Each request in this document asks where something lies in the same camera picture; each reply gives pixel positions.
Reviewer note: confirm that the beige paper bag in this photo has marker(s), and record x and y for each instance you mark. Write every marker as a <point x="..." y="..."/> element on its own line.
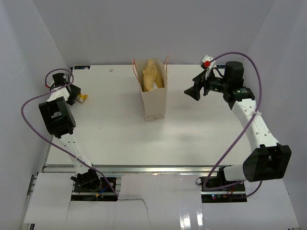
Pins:
<point x="154" y="102"/>

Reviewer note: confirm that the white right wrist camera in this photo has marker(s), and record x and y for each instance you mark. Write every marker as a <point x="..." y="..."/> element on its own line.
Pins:
<point x="207" y="64"/>

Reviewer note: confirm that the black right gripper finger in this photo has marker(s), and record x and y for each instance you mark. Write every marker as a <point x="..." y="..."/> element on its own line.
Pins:
<point x="200" y="77"/>
<point x="193" y="92"/>

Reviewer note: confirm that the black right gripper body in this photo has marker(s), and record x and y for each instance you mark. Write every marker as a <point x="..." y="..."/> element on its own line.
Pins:
<point x="215" y="84"/>

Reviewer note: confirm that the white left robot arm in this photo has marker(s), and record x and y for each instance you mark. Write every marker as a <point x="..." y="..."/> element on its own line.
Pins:
<point x="60" y="123"/>

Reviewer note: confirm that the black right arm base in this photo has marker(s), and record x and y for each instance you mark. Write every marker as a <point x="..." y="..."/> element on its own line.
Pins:
<point x="233" y="194"/>

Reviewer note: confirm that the blue table label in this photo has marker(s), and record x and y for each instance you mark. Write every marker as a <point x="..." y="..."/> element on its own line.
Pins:
<point x="82" y="67"/>
<point x="221" y="66"/>

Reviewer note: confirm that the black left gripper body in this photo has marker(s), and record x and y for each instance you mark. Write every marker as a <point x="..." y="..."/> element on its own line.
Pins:
<point x="75" y="91"/>

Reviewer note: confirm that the yellow snack packet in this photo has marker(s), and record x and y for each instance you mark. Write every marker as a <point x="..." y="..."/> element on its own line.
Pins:
<point x="81" y="97"/>

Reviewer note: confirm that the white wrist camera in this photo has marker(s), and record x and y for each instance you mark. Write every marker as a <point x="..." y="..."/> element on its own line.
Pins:
<point x="50" y="85"/>
<point x="207" y="64"/>

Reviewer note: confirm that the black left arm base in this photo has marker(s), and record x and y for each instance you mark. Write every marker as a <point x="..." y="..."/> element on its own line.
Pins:
<point x="88" y="187"/>

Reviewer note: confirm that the blue table label right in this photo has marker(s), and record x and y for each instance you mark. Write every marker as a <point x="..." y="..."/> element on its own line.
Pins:
<point x="221" y="66"/>

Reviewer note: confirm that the large brown snack bag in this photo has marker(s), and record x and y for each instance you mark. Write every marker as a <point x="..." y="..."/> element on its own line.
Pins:
<point x="152" y="77"/>

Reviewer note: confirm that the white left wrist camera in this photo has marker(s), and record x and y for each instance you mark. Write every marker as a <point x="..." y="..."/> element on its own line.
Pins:
<point x="50" y="85"/>

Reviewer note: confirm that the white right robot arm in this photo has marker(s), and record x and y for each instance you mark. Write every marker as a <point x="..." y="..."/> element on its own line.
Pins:
<point x="268" y="159"/>

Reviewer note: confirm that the blue table label left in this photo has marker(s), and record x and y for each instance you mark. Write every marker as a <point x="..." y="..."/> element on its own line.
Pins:
<point x="82" y="67"/>

